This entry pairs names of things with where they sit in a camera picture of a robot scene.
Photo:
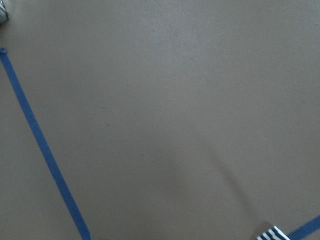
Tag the navy white striped polo shirt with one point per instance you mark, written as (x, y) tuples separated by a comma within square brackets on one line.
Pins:
[(273, 233)]

